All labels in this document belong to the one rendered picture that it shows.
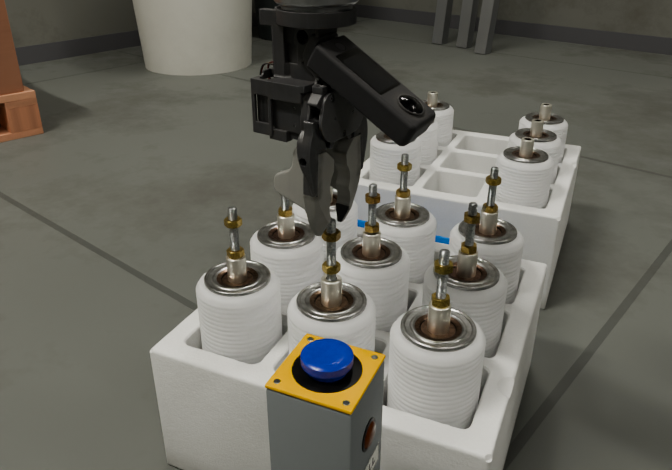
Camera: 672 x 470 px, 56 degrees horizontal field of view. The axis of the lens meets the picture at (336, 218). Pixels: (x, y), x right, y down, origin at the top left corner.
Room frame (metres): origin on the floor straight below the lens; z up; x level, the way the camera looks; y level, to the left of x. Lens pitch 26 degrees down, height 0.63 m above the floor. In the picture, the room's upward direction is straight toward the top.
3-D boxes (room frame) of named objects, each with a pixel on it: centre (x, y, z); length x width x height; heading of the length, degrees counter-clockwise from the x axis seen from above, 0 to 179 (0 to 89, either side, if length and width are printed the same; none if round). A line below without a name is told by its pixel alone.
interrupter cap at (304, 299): (0.57, 0.00, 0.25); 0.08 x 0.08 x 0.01
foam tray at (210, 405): (0.68, -0.04, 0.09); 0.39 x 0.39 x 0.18; 66
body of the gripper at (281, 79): (0.58, 0.02, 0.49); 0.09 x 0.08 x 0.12; 56
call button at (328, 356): (0.38, 0.01, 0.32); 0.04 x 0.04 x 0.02
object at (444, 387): (0.52, -0.10, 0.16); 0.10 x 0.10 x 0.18
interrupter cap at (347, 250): (0.68, -0.04, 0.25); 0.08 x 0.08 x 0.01
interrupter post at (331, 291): (0.57, 0.00, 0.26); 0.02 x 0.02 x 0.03
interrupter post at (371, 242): (0.68, -0.04, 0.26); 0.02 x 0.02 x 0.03
